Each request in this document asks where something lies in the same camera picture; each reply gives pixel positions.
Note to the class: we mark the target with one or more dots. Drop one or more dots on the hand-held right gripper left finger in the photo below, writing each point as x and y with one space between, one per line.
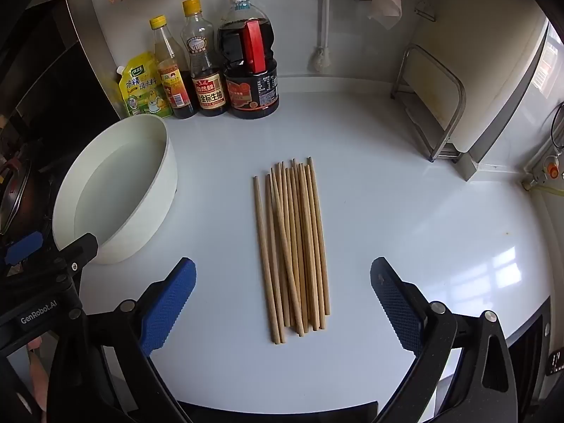
169 304

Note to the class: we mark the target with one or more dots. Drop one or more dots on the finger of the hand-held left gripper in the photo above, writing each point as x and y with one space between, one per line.
70 251
24 246

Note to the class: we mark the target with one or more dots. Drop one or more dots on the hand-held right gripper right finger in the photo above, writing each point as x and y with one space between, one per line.
396 313

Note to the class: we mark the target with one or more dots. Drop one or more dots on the white round basin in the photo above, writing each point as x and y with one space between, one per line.
132 211

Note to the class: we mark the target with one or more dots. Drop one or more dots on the pile of wooden chopsticks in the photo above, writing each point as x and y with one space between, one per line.
291 251

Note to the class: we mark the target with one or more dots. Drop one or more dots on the person's left hand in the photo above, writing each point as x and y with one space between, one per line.
38 374

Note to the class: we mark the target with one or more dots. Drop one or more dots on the dark wok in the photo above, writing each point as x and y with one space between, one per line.
13 198

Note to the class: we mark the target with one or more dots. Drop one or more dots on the dark appliance front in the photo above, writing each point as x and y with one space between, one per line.
533 343

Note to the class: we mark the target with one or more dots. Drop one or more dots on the black range hood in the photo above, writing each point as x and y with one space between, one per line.
44 75

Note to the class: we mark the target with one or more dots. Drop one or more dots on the yellow seasoning pouch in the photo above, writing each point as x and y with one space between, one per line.
143 90

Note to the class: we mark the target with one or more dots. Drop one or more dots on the small yellow-cap vinegar bottle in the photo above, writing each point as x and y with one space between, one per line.
176 88

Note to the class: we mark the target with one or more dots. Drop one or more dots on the yellow-cap soy sauce bottle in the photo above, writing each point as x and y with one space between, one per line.
211 92

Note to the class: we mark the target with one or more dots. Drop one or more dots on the metal cutting board rack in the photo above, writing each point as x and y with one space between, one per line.
458 97

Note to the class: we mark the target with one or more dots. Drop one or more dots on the white bottle brush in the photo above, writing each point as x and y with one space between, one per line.
319 59

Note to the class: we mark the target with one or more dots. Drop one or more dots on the cream cutting board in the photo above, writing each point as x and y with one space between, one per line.
484 53

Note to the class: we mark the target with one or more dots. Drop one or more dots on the wall outlet with orange button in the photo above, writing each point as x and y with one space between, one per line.
550 169

